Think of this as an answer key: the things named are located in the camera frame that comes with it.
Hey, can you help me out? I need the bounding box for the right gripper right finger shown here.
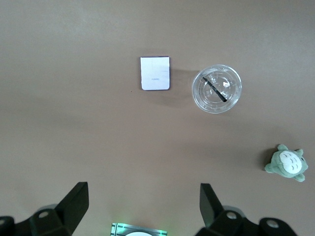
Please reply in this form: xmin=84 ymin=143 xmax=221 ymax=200
xmin=194 ymin=183 xmax=297 ymax=236

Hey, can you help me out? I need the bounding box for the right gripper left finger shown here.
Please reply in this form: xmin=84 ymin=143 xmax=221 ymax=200
xmin=0 ymin=181 xmax=90 ymax=236

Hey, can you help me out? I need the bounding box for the grey-green Totoro plush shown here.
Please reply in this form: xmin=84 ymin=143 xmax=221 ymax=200
xmin=264 ymin=144 xmax=309 ymax=182

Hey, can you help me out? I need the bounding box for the brown table cover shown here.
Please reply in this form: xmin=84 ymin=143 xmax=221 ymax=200
xmin=0 ymin=0 xmax=315 ymax=236

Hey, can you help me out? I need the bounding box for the clear plastic lidded cup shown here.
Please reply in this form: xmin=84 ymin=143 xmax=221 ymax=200
xmin=191 ymin=64 xmax=243 ymax=114

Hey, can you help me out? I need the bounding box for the black drinking straw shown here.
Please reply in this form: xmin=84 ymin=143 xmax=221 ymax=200
xmin=203 ymin=77 xmax=227 ymax=103

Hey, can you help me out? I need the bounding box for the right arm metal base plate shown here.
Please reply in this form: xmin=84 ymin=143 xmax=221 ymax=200
xmin=110 ymin=222 xmax=168 ymax=236

